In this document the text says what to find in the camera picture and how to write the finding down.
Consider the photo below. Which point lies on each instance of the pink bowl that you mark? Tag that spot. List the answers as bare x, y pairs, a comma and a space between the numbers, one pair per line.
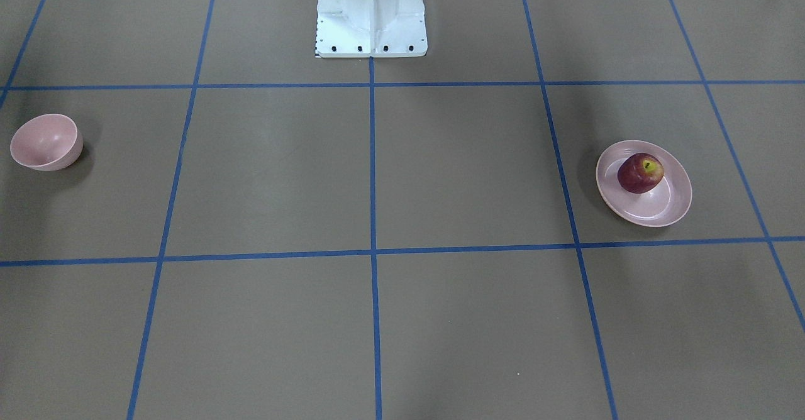
49, 142

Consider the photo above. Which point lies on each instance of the red apple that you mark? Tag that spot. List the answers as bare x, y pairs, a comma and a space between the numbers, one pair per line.
640, 173

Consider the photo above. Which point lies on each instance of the pink plate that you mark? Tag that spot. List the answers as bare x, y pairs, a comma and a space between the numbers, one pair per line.
665, 204

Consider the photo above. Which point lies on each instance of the white camera post with base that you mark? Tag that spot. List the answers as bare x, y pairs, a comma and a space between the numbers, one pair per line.
370, 28

